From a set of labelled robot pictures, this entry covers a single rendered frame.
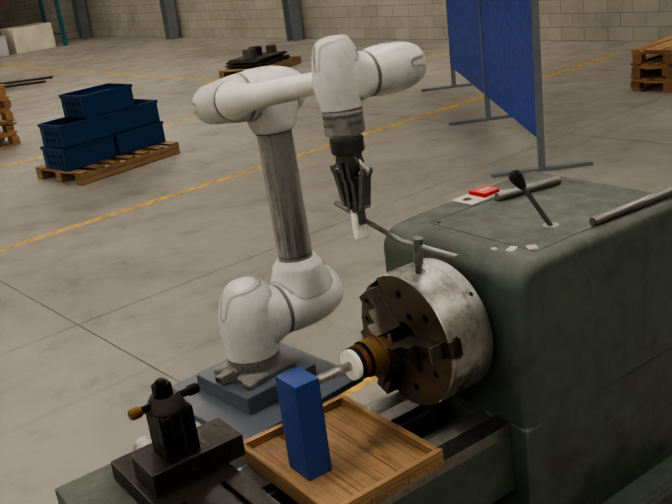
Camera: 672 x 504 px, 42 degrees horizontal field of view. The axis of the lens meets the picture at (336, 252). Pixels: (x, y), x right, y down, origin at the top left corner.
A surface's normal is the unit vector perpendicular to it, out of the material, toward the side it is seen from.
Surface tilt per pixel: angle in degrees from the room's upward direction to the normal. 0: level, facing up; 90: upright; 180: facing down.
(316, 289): 84
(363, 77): 86
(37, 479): 0
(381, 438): 0
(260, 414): 0
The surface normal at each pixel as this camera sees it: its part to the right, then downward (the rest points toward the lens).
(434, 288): 0.19, -0.70
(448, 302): 0.34, -0.50
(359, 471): -0.12, -0.93
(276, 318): 0.64, 0.14
